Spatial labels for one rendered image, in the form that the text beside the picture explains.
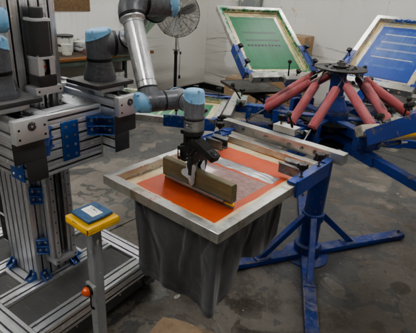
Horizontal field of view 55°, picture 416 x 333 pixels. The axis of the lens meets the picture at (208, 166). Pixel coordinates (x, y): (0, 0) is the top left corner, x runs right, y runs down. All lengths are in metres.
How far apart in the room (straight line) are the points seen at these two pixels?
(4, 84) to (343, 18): 4.99
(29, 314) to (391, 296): 2.08
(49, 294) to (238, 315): 1.03
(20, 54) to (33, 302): 1.19
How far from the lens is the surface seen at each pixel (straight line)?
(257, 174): 1.75
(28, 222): 2.20
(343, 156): 1.88
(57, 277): 2.38
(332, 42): 6.10
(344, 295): 2.73
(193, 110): 1.43
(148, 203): 1.45
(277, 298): 2.58
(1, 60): 1.67
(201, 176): 1.50
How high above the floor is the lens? 1.68
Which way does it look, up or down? 24 degrees down
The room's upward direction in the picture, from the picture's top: 4 degrees clockwise
